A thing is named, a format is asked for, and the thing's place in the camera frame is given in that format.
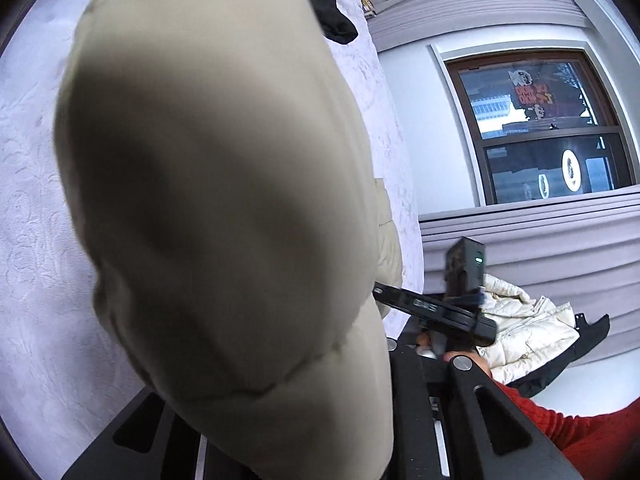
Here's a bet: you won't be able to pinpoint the beige puffer coat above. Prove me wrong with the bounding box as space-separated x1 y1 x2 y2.
54 0 394 479

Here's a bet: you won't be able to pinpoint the red sleeved forearm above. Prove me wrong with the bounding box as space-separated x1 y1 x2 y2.
499 385 640 479

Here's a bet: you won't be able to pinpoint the person's right hand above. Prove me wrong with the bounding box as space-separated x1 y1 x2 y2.
416 333 491 377

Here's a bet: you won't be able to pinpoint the white puffer jacket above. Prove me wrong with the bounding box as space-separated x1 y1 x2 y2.
478 274 579 385

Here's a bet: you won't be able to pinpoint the lavender bed blanket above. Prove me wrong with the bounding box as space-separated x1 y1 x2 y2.
1 0 394 476

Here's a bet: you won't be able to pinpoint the black garment under jacket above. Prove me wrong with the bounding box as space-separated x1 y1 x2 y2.
508 313 611 399

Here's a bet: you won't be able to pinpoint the lavender curtain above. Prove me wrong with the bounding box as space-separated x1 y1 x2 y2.
369 0 639 359

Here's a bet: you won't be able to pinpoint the dark framed window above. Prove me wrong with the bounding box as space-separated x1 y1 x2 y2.
432 40 639 205

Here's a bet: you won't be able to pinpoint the black folded garment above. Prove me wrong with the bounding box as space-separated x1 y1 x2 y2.
308 0 358 44

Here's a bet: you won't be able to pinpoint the items on nightstand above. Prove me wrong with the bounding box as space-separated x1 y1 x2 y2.
360 0 376 20

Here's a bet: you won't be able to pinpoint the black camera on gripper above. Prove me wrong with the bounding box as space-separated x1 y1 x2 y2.
445 237 486 310

